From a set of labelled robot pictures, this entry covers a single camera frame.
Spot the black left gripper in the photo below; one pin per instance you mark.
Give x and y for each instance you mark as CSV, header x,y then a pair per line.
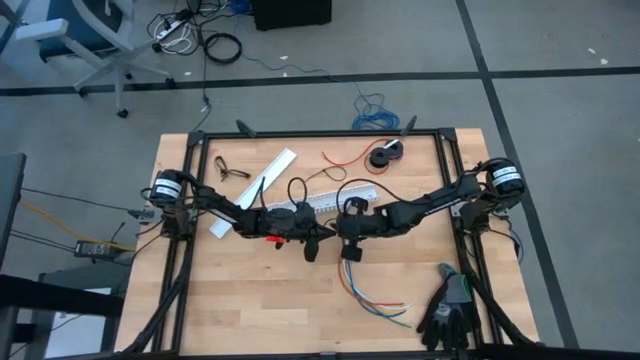
x,y
307,231

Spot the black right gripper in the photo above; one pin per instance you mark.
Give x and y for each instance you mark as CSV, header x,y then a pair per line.
x,y
362,227

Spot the black zip tie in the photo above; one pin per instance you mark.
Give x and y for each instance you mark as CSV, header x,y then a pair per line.
x,y
315,177

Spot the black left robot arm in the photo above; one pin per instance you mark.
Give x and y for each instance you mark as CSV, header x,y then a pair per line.
x,y
222,206

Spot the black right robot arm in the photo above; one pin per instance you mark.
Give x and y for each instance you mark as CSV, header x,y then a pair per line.
x,y
435,202

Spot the red tag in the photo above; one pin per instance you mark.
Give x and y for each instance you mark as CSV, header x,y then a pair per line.
x,y
275,241

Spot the black tape roll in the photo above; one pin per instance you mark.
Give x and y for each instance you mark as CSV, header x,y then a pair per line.
x,y
371,159
400,151

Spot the black grey work glove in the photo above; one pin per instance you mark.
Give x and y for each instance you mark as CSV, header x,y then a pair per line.
x,y
450,320

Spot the black box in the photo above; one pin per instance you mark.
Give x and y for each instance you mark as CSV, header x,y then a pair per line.
x,y
290,15

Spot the black power adapter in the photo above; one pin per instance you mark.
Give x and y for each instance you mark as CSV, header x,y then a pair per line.
x,y
92,248

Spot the white power strip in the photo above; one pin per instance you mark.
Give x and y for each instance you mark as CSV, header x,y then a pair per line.
x,y
172,29

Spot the dark desk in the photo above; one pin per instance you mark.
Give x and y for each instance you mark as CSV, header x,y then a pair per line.
x,y
50,300

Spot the dark flat screen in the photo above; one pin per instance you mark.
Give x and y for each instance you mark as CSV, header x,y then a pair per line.
x,y
10,200

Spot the grey office chair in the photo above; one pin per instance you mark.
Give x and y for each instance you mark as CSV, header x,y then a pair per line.
x,y
45,29

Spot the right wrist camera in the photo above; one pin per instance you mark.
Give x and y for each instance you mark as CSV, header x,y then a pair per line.
x,y
356,207

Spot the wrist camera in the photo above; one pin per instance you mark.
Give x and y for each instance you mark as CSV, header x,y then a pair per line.
x,y
304,210
356,207

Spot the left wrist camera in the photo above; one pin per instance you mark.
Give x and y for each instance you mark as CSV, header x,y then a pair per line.
x,y
304,210

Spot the white flat duct cover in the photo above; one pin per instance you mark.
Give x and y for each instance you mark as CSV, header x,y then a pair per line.
x,y
270,172

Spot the black table frame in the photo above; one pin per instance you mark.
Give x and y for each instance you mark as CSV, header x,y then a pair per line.
x,y
320,133

